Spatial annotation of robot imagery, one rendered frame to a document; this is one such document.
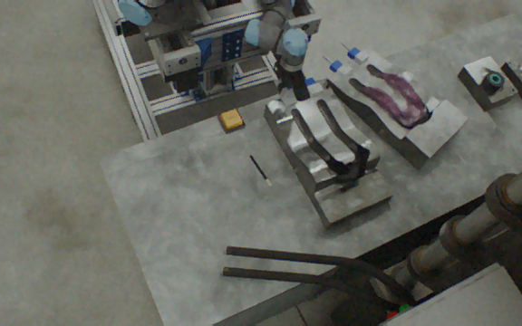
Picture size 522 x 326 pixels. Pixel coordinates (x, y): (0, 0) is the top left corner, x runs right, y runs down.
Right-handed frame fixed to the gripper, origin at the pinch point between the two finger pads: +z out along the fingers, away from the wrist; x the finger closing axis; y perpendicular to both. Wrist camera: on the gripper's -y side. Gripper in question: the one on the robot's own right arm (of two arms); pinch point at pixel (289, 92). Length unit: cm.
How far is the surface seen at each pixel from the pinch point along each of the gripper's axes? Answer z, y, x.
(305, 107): 5.4, -5.5, -4.3
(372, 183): 4.6, -41.3, -12.6
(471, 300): -65, -80, 4
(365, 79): 13.6, -1.8, -33.9
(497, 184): -68, -62, -13
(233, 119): 8.3, 2.3, 21.3
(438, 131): 5, -34, -45
